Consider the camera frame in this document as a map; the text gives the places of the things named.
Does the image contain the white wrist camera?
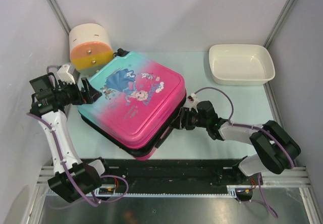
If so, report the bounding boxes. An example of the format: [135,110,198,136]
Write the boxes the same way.
[57,64,78,84]
[187,93,199,109]

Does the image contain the cream and orange drawer box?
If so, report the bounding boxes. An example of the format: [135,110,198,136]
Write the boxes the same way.
[69,23,114,76]

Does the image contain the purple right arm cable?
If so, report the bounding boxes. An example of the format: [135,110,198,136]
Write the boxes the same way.
[192,86,296,218]

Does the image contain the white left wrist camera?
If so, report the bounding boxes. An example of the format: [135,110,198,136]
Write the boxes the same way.
[57,64,78,84]

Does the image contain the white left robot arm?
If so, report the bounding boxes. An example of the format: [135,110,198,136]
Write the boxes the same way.
[28,73,112,206]

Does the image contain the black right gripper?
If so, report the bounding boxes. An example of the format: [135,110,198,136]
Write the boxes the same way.
[169,107,208,131]

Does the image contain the white rectangular plastic basin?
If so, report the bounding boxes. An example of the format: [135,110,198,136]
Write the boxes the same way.
[208,44,276,86]

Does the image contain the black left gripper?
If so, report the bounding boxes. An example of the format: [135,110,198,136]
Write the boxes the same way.
[55,77,101,105]

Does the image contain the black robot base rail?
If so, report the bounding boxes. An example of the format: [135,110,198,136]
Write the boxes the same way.
[103,158,250,186]

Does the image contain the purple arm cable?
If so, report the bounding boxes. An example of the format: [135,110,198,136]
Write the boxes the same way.
[192,86,296,218]
[26,65,130,207]

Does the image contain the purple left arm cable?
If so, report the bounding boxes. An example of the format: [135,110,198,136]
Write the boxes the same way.
[26,65,130,207]

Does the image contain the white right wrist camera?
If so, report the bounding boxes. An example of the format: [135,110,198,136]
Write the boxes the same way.
[187,93,199,109]

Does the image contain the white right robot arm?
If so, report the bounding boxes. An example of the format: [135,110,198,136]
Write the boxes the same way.
[171,101,301,184]

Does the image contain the white slotted cable duct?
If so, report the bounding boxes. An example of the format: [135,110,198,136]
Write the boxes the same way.
[94,185,255,198]

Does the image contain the pink and teal kids suitcase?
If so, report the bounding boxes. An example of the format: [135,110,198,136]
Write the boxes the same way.
[78,48,186,160]

